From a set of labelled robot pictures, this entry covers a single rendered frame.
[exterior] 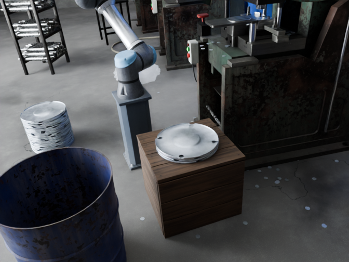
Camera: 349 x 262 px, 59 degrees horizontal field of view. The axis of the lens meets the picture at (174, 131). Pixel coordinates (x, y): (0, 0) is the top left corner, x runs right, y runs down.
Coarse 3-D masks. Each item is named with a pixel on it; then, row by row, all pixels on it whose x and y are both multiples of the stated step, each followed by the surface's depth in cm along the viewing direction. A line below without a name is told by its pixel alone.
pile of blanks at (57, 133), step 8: (64, 112) 206; (56, 120) 199; (64, 120) 205; (32, 128) 197; (40, 128) 197; (48, 128) 199; (56, 128) 201; (64, 128) 206; (32, 136) 200; (40, 136) 199; (48, 136) 200; (56, 136) 203; (64, 136) 207; (72, 136) 216; (32, 144) 206; (40, 144) 202; (48, 144) 204; (56, 144) 205; (64, 144) 209; (40, 152) 206
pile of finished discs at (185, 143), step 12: (168, 132) 148; (180, 132) 148; (192, 132) 147; (204, 132) 146; (156, 144) 140; (168, 144) 140; (180, 144) 138; (192, 144) 137; (204, 144) 138; (216, 144) 137; (168, 156) 132; (180, 156) 132; (192, 156) 130; (204, 156) 133
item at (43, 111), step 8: (40, 104) 215; (48, 104) 214; (56, 104) 213; (64, 104) 212; (32, 112) 205; (40, 112) 203; (48, 112) 203; (56, 112) 203; (24, 120) 195; (32, 120) 196; (40, 120) 195
